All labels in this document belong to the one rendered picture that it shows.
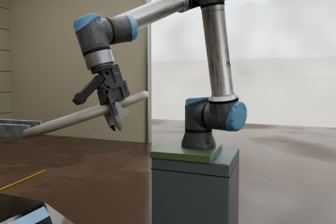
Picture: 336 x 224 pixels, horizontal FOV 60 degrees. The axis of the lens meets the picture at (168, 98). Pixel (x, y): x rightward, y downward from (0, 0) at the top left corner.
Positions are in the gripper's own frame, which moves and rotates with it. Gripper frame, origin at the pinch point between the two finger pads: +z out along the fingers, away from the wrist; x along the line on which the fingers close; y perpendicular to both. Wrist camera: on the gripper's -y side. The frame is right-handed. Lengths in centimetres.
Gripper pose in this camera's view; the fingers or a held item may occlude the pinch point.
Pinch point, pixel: (114, 127)
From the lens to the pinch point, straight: 96.5
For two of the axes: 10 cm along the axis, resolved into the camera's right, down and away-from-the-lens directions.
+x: -5.1, 1.0, 8.6
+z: 3.0, 9.5, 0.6
